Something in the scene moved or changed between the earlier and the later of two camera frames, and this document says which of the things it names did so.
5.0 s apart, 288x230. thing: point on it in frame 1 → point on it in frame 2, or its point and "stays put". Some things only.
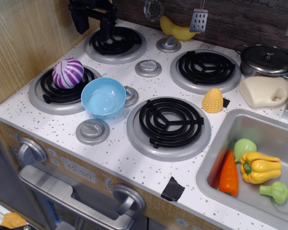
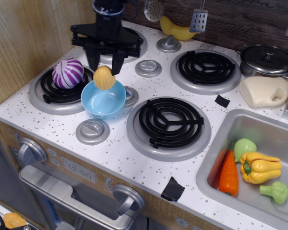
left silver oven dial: [30, 151] stays put
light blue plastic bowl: [103, 98] stays put
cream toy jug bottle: [260, 91] stays put
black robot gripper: [103, 9] → [107, 37]
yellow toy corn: [212, 101] → [103, 78]
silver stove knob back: [168, 44] stays put
